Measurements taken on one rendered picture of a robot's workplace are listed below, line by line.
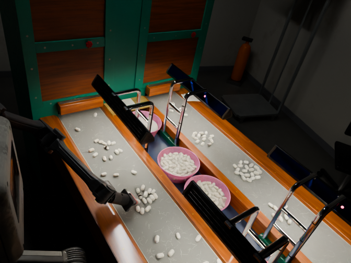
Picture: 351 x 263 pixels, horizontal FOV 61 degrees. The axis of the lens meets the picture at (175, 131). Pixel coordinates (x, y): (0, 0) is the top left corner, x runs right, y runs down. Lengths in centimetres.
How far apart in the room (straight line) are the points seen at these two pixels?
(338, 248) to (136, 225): 105
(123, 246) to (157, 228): 20
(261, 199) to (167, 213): 58
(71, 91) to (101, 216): 94
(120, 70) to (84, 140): 58
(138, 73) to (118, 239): 126
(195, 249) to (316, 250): 64
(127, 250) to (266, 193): 89
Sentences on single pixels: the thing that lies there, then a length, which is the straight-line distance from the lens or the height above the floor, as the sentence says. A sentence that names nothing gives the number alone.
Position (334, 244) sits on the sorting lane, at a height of 74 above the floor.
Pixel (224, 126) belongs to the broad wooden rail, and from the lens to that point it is 226.
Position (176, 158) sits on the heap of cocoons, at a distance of 190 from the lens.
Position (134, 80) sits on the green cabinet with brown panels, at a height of 92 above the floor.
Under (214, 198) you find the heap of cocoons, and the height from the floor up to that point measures 74.
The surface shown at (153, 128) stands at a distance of 214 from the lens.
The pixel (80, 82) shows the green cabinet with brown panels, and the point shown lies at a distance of 213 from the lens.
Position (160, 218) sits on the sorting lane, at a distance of 160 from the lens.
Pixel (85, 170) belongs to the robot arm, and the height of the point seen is 99.
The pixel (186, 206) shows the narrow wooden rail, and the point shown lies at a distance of 164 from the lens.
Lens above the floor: 202
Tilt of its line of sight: 37 degrees down
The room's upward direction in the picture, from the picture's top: 12 degrees clockwise
